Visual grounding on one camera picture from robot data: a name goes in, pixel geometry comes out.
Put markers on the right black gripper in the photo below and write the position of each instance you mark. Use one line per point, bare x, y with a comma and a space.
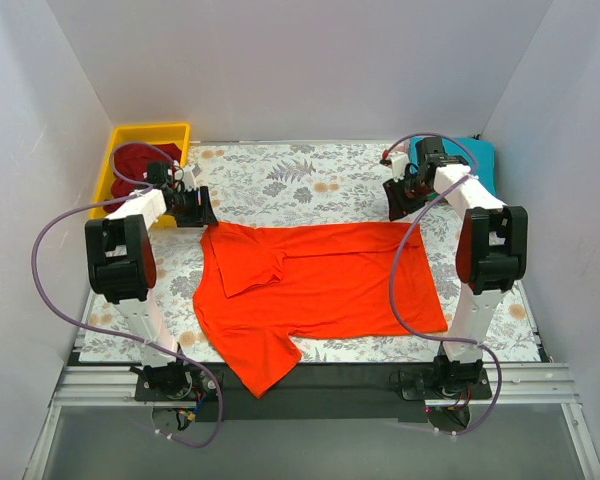
400, 195

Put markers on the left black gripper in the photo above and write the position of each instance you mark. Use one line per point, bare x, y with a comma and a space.
200, 206

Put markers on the orange t shirt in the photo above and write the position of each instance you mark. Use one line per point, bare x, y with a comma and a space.
263, 287

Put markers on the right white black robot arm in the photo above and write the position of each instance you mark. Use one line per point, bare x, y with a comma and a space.
491, 256

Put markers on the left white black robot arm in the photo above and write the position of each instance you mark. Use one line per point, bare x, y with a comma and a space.
122, 268

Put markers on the floral patterned table mat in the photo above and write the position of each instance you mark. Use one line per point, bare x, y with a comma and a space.
300, 184

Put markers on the dark red t shirt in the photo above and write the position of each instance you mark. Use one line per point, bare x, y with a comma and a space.
132, 161

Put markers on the yellow plastic bin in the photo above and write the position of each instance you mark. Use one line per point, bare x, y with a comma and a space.
177, 133

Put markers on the folded teal t shirt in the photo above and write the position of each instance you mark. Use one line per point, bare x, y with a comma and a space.
480, 160

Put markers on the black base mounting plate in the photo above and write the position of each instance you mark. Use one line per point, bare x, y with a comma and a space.
312, 391

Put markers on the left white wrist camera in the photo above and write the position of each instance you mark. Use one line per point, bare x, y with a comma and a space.
186, 178

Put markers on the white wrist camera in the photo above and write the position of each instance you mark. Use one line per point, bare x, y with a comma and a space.
186, 178
398, 162

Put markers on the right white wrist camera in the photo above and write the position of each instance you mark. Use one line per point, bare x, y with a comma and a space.
398, 162

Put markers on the aluminium frame rail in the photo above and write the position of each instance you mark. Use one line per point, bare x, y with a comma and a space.
532, 427

